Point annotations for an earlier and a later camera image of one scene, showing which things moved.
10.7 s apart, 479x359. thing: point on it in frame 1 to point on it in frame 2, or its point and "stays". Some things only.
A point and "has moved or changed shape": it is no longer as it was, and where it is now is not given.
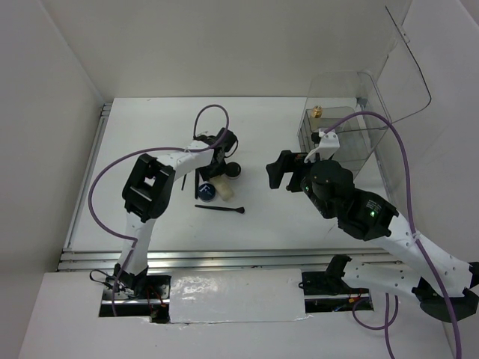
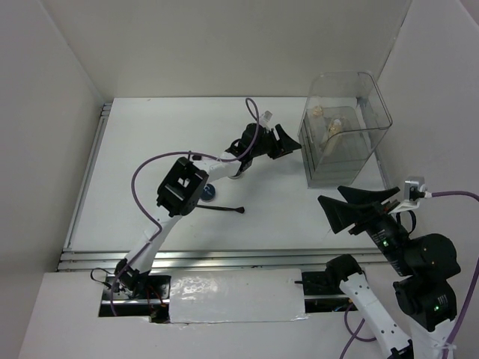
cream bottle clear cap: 223,187 has moved or changed shape
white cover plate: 236,295 stays
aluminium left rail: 90,170 stays
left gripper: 206,173 to 287,144
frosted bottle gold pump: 316,111 stays
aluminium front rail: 302,259 stays
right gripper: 287,161 to 338,212
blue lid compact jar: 206,192 stays
